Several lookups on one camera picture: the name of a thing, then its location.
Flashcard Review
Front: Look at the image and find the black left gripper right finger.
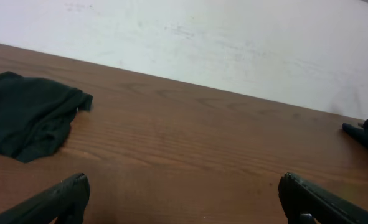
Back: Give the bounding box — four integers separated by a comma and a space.
278, 172, 368, 224

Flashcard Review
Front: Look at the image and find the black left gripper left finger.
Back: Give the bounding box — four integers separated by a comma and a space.
0, 173, 90, 224

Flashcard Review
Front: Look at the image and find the folded black cloth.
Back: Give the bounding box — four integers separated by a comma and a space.
0, 72, 93, 163

